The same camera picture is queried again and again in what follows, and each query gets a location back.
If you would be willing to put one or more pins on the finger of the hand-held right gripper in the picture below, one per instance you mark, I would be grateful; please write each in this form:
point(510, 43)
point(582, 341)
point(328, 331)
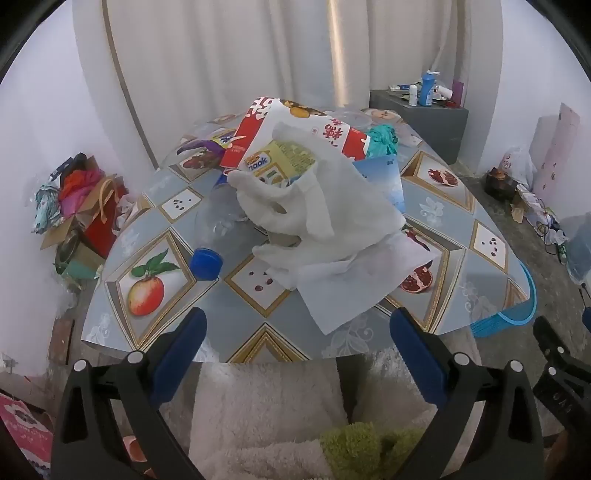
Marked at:
point(556, 344)

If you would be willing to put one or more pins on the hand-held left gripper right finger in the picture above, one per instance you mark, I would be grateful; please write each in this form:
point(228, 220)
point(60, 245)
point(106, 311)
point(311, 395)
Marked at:
point(418, 355)

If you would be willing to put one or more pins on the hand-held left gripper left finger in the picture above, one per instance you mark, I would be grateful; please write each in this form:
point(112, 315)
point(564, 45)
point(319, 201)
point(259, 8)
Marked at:
point(180, 350)

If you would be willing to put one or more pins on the blue plastic basket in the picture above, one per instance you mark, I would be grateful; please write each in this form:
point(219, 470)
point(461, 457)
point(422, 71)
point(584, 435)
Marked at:
point(503, 319)

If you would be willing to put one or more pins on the blue bottle cap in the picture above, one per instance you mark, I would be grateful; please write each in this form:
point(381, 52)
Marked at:
point(206, 264)

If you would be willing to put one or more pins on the clear bottle with blue label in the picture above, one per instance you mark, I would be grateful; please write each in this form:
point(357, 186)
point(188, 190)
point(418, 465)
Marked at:
point(217, 217)

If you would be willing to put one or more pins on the purple snack wrapper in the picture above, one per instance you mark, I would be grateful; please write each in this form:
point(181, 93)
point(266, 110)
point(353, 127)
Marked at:
point(207, 145)

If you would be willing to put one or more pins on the yellow snack box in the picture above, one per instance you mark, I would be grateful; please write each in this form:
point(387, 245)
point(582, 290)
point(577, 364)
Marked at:
point(281, 159)

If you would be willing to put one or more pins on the teal plastic bag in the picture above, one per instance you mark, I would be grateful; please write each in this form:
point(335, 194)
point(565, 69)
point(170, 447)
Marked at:
point(383, 138)

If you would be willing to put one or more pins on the clear plastic cup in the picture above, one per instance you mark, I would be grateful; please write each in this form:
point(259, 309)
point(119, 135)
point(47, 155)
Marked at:
point(355, 117)

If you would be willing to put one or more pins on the table with fruit-pattern cloth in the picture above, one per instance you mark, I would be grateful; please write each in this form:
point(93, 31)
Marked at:
point(231, 318)

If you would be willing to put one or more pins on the blue water jug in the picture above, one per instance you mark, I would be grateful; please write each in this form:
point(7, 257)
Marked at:
point(581, 254)

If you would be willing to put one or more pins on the white fluffy blanket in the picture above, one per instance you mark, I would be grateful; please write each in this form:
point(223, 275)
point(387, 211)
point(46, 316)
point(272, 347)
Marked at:
point(258, 415)

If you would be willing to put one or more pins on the green fluffy cloth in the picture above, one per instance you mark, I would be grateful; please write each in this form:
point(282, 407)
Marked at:
point(351, 443)

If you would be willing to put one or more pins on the brick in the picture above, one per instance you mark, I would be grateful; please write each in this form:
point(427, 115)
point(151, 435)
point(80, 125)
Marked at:
point(61, 341)

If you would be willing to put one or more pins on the teal metal pot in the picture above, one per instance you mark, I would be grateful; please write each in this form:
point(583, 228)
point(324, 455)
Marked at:
point(78, 263)

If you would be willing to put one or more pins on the brown paper scrap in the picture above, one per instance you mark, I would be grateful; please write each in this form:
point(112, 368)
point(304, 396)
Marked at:
point(518, 213)

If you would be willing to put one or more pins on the pile of crumpled plastic bags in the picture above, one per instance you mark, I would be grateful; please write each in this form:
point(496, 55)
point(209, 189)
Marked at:
point(533, 203)

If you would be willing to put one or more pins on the red gift bag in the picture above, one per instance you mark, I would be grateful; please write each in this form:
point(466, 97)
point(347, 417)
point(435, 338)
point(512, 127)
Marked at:
point(99, 230)

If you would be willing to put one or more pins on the cardboard box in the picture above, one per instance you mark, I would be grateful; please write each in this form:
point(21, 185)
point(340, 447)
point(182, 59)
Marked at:
point(60, 235)

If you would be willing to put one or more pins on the dark snack box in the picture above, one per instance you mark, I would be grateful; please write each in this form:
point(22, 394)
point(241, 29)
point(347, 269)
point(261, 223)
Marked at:
point(501, 184)

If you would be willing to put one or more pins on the pink printed box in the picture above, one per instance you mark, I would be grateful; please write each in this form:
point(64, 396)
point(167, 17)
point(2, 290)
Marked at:
point(23, 429)

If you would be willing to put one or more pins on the pink cloth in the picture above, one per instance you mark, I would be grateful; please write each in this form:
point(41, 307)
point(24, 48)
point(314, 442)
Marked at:
point(74, 203)

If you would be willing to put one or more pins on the white printed plastic bag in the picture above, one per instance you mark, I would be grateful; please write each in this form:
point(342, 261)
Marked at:
point(519, 164)

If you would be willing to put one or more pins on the pink board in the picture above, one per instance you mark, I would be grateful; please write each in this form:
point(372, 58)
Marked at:
point(561, 152)

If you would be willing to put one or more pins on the teal patterned cloth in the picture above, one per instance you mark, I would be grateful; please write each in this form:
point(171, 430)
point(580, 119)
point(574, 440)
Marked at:
point(46, 207)

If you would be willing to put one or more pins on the orange cloth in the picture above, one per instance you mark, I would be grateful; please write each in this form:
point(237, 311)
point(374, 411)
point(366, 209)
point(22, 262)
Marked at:
point(81, 180)

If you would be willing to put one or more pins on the grey box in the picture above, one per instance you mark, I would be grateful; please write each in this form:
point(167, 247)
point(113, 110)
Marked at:
point(429, 129)

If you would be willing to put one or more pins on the small white bottle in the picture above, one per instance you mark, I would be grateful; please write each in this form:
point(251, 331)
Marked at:
point(413, 94)

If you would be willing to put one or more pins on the white tube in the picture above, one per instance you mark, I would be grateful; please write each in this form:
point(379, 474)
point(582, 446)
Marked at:
point(442, 92)

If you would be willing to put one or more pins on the small purple box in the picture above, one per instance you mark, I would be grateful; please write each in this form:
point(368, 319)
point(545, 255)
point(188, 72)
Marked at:
point(457, 93)

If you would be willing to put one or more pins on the blue lotion bottle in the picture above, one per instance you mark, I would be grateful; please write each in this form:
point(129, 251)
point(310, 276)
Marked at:
point(427, 90)

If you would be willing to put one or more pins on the white curtain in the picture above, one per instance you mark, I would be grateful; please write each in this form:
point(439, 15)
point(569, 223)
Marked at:
point(231, 55)

